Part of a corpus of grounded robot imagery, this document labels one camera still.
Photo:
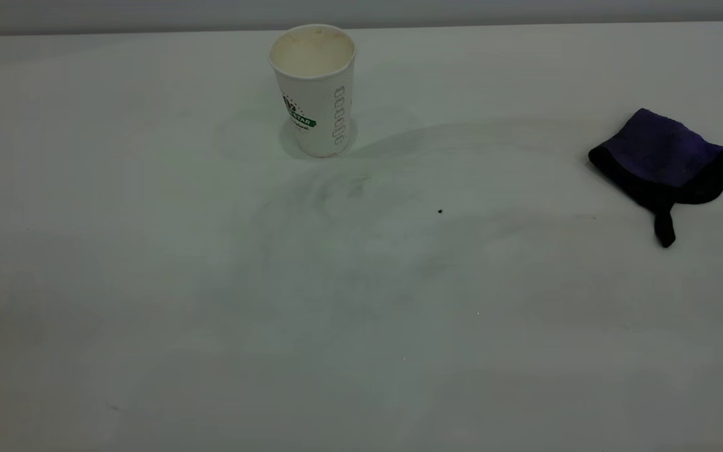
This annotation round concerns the white paper cup green print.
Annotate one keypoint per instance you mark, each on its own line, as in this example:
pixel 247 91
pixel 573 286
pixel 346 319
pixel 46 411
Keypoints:
pixel 317 100

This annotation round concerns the purple cloth black trim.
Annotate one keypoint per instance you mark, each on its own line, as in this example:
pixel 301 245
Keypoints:
pixel 656 154

